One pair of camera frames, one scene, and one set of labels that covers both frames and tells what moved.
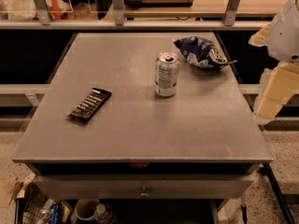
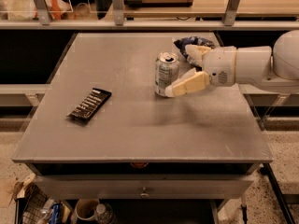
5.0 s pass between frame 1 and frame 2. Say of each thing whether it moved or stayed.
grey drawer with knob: stayed
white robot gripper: moved
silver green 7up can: stayed
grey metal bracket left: stayed
